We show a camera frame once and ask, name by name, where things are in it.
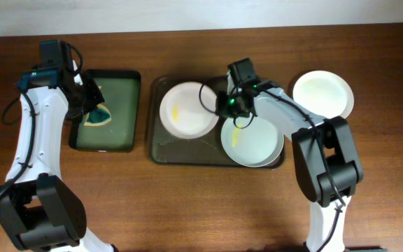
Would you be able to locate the dark brown serving tray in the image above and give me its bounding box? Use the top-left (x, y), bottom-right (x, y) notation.
top-left (147, 75), bottom-right (287, 170)

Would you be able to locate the black water basin tray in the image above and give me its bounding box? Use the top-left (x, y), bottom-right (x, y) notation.
top-left (68, 69), bottom-right (141, 152)

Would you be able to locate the yellow green sponge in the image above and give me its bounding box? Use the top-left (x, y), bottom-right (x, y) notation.
top-left (83, 104), bottom-right (112, 127)

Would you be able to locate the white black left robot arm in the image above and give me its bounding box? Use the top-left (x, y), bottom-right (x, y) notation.
top-left (0, 70), bottom-right (115, 251)

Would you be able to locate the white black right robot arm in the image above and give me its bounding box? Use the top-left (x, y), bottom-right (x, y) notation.
top-left (215, 80), bottom-right (363, 251)

